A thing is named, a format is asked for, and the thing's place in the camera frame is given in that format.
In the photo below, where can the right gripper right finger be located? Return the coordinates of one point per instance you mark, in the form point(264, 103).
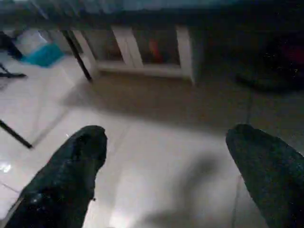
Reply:
point(273, 171)

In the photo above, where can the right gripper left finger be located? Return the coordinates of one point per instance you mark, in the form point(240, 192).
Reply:
point(61, 180)

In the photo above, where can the black metal furniture leg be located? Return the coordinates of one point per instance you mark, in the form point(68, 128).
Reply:
point(16, 135)
point(79, 59)

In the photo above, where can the black bag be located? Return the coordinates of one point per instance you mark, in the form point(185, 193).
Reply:
point(273, 66)

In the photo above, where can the black floor stand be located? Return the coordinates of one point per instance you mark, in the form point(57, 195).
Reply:
point(9, 74)

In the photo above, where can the teal bag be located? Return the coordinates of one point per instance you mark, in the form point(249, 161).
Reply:
point(45, 55)

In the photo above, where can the white cabinet with glass doors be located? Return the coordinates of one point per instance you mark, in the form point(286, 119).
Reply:
point(183, 52)

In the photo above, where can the red item behind glass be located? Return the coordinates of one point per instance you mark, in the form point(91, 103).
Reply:
point(155, 51)

